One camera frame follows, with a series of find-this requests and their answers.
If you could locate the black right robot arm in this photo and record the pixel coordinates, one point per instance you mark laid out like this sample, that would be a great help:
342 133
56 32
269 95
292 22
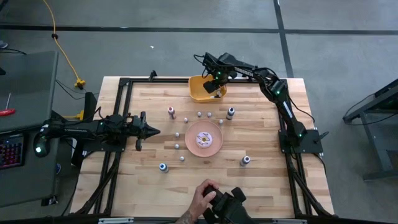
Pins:
287 112

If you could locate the large black food colouring bottle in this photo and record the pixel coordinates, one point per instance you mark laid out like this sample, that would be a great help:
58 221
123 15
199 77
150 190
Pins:
230 113

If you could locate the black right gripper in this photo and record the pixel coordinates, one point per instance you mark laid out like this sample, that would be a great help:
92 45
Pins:
211 86

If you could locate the yellow plastic bin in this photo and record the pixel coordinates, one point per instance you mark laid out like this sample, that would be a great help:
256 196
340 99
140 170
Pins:
196 91

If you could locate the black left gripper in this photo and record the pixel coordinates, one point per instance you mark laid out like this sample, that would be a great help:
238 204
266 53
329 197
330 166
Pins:
138 132

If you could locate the black upright box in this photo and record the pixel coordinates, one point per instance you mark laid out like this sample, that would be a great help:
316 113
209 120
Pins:
90 105

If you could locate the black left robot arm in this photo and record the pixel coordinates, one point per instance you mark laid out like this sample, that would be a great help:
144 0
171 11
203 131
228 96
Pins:
77 130

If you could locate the pink round plate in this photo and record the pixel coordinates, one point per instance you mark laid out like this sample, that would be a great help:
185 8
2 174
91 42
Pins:
192 146

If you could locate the black frame clamp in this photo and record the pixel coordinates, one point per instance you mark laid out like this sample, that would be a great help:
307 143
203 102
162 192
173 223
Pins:
152 74

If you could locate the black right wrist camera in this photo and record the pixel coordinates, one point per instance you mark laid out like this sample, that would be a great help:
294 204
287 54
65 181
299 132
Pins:
210 63

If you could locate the backlit computer keyboard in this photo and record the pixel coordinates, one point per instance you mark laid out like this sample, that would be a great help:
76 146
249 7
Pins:
11 152

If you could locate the person's hand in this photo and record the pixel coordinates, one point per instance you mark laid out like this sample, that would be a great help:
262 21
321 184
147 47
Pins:
200 196

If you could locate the black lit computer mouse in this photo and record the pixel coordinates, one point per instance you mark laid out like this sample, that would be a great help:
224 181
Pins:
38 151

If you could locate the yellow plug connector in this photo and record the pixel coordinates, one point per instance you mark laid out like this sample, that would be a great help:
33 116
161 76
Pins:
80 115

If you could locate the person's forearm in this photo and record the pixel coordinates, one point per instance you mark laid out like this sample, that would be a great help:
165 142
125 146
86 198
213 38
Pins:
186 217

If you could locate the silver frame bracket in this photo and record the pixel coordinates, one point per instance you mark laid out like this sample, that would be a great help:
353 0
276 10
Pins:
289 221
116 220

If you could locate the large purple food colouring bottle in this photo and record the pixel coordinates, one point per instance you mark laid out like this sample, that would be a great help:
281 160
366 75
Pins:
245 161

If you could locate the large blue food colouring bottle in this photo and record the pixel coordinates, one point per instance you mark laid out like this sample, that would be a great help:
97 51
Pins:
163 168

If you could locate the person's shoe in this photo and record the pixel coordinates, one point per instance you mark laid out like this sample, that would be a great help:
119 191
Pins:
3 45

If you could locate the white frosted donut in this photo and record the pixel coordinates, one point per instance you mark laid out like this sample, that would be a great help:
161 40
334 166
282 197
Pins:
199 141

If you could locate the grey desk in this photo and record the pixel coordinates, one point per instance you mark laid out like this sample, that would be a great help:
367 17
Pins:
28 77

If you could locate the grey metal table frame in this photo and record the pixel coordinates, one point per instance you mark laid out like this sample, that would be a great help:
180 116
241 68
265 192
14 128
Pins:
374 146

